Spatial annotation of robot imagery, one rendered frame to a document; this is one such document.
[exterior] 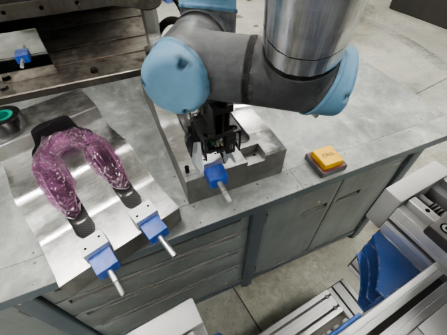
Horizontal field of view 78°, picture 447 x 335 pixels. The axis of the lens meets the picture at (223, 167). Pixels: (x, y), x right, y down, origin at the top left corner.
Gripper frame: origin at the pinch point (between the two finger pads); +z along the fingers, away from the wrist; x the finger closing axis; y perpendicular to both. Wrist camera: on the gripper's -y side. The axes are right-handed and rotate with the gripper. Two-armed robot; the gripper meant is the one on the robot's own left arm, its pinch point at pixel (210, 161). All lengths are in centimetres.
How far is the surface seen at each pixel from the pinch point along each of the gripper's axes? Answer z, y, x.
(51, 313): 36, 4, -49
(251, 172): 6.4, 2.0, 9.7
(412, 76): 90, -103, 236
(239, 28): 90, -257, 134
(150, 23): -3, -72, 4
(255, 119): 2.3, -11.6, 17.5
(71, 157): 2.0, -15.9, -29.4
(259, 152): 4.1, -1.5, 13.5
